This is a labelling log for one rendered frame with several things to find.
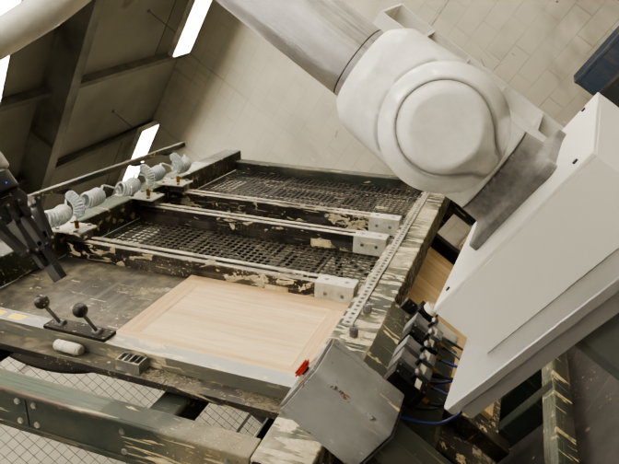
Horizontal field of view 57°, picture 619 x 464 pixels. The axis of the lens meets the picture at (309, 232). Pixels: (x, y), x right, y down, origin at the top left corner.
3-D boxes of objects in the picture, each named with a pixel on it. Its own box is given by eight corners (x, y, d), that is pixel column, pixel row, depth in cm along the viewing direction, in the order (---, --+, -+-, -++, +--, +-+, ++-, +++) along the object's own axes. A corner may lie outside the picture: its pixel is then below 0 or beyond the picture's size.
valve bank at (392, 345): (473, 433, 120) (382, 358, 121) (429, 468, 126) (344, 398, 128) (488, 321, 164) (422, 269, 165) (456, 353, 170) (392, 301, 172)
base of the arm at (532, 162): (569, 124, 97) (542, 104, 97) (555, 170, 79) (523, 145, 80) (498, 199, 108) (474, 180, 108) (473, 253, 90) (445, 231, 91)
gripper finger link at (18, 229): (9, 201, 112) (4, 203, 111) (42, 249, 114) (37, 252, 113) (1, 207, 114) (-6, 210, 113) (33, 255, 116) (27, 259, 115)
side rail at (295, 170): (426, 203, 300) (427, 182, 296) (235, 179, 335) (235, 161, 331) (427, 198, 307) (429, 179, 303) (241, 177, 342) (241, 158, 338)
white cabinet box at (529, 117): (578, 162, 467) (379, 10, 481) (528, 210, 501) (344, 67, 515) (580, 140, 516) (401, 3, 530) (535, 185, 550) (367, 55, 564)
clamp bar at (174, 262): (350, 311, 174) (354, 237, 166) (40, 253, 211) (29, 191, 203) (359, 297, 183) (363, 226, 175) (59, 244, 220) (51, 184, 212)
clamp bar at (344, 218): (396, 237, 234) (401, 180, 225) (147, 203, 271) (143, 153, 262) (401, 230, 242) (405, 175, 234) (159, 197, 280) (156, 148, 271)
